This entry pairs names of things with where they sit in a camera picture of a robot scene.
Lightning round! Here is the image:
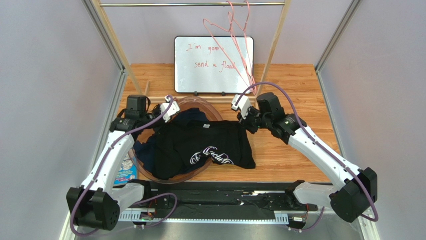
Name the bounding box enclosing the black floral t-shirt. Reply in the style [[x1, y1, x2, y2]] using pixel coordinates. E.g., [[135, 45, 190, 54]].
[[152, 120, 256, 180]]

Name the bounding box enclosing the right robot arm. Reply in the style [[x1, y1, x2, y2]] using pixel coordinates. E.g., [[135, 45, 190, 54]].
[[231, 92, 378, 223]]

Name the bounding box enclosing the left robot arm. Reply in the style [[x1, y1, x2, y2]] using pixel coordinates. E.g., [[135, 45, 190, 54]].
[[66, 95, 180, 238]]

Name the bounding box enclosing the navy blue garment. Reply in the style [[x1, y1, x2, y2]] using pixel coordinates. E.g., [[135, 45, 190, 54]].
[[133, 108, 209, 173]]

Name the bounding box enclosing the transparent brown plastic basin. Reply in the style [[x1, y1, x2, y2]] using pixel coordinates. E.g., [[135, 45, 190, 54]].
[[136, 96, 223, 185]]

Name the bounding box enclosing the whiteboard with red writing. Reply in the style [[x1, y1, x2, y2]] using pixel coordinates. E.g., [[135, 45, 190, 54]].
[[174, 36, 248, 94]]

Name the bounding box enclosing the blue illustrated booklet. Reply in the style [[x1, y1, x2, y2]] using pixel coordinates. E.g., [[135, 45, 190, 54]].
[[113, 156, 138, 187]]

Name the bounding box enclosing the metal hanging rod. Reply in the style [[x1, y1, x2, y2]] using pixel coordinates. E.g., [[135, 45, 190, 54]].
[[100, 2, 286, 8]]

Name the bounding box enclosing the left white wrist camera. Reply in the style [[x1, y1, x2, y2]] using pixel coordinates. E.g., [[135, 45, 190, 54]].
[[160, 95, 181, 123]]

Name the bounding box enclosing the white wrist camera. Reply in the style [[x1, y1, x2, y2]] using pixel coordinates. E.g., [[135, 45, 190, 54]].
[[231, 94, 252, 120], [160, 95, 181, 123]]

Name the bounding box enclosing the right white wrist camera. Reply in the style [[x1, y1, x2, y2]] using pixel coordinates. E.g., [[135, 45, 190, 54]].
[[231, 94, 252, 120]]

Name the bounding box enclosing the front pink wire hanger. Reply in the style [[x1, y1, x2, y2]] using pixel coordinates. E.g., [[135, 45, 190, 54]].
[[202, 6, 255, 88]]

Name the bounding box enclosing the pink wire hanger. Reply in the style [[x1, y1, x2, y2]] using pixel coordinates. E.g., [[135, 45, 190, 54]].
[[227, 0, 256, 86], [202, 6, 255, 88]]

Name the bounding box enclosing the rear pink wire hanger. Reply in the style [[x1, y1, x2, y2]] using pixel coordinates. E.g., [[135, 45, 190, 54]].
[[227, 0, 256, 86]]

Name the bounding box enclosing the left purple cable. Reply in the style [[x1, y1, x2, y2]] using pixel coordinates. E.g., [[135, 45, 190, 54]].
[[69, 95, 179, 238]]

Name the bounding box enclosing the purple cable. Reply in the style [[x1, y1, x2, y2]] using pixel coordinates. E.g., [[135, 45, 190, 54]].
[[234, 82, 380, 223], [69, 95, 179, 238]]

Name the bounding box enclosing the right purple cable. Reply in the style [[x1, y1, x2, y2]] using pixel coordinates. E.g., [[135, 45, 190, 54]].
[[234, 82, 380, 223]]

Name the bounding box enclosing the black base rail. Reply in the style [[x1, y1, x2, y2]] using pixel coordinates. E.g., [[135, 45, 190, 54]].
[[119, 181, 321, 225]]

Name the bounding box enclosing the left aluminium frame post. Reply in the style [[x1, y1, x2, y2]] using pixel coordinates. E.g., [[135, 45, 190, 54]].
[[82, 0, 128, 72]]

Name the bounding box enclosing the aluminium frame post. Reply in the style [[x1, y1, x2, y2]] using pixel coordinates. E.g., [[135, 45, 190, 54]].
[[82, 0, 128, 72], [315, 0, 363, 74]]

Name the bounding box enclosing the wooden clothes rack frame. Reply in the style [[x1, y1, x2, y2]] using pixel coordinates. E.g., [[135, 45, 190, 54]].
[[90, 0, 292, 105]]

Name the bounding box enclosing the right aluminium frame post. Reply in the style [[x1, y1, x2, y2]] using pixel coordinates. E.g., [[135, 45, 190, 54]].
[[315, 0, 363, 74]]

